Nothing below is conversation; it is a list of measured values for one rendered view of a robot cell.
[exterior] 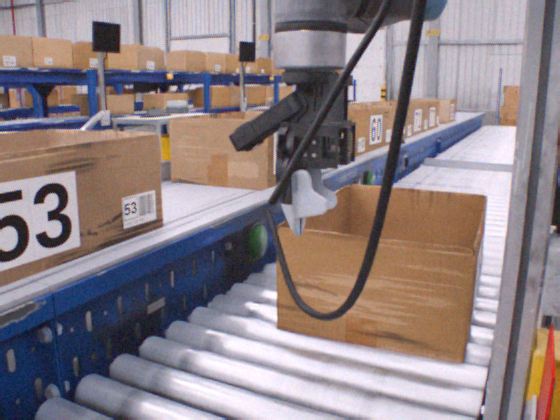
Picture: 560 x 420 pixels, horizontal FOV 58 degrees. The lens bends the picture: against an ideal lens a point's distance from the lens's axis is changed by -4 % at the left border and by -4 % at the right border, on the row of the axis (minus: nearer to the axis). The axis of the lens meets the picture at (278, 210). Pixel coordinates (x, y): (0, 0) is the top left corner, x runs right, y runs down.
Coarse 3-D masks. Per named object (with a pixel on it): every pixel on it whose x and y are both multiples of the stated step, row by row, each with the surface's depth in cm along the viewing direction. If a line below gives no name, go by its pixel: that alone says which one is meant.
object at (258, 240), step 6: (258, 228) 107; (264, 228) 109; (252, 234) 106; (258, 234) 107; (264, 234) 109; (252, 240) 105; (258, 240) 107; (264, 240) 109; (252, 246) 105; (258, 246) 107; (264, 246) 109; (252, 252) 106; (258, 252) 107; (264, 252) 110; (258, 258) 108
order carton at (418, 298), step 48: (336, 192) 104; (432, 192) 106; (288, 240) 78; (336, 240) 75; (384, 240) 72; (432, 240) 108; (480, 240) 77; (336, 288) 77; (384, 288) 73; (432, 288) 71; (336, 336) 78; (384, 336) 75; (432, 336) 72
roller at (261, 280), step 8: (248, 280) 106; (256, 280) 105; (264, 280) 105; (272, 280) 104; (272, 288) 103; (480, 312) 88; (488, 312) 88; (472, 320) 87; (480, 320) 86; (488, 320) 86
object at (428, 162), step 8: (424, 160) 257; (432, 160) 255; (440, 160) 253; (448, 160) 252; (456, 160) 250; (456, 168) 251; (464, 168) 249; (472, 168) 247; (480, 168) 245; (488, 168) 244; (496, 168) 242; (504, 168) 240
